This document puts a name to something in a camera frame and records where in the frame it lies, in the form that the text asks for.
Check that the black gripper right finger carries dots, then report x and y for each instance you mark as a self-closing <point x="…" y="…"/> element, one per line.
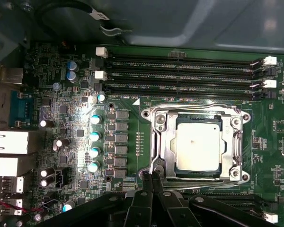
<point x="175" y="212"/>

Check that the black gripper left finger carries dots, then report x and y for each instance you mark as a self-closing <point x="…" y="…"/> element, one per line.
<point x="139" y="212"/>

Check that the thin metal locking lever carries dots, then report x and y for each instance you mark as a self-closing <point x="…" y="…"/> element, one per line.
<point x="194" y="181"/>
<point x="198" y="105"/>

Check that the metal socket cover frame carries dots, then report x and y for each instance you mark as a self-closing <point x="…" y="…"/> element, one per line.
<point x="166" y="151"/>

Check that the silver CPU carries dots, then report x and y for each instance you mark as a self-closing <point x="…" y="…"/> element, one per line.
<point x="198" y="146"/>

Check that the CPU socket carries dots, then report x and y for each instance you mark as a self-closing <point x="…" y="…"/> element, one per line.
<point x="236" y="121"/>

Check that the green motherboard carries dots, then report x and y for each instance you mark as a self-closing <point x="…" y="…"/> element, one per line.
<point x="262" y="153"/>

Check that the grey open PC case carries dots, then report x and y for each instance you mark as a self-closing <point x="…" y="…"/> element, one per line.
<point x="156" y="19"/>

